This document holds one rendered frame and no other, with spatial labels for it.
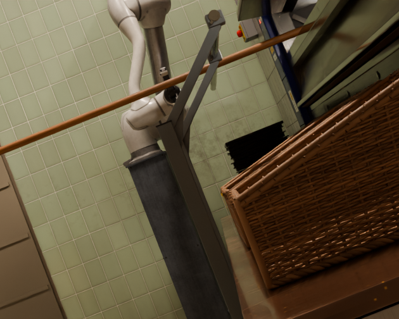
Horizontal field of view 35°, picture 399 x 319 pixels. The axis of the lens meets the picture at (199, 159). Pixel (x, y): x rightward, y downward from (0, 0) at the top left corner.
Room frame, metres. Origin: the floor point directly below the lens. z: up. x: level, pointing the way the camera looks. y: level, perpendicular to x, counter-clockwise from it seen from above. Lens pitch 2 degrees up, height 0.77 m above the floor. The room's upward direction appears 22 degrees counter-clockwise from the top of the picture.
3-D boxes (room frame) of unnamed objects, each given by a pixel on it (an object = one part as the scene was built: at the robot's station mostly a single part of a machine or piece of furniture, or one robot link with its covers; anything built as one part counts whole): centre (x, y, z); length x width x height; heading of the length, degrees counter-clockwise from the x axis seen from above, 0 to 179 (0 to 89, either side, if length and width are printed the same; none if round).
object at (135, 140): (3.26, 0.24, 1.17); 0.18 x 0.16 x 0.22; 117
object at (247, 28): (3.37, -0.50, 1.46); 0.10 x 0.07 x 0.10; 0
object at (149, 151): (3.25, 0.27, 1.03); 0.22 x 0.18 x 0.06; 88
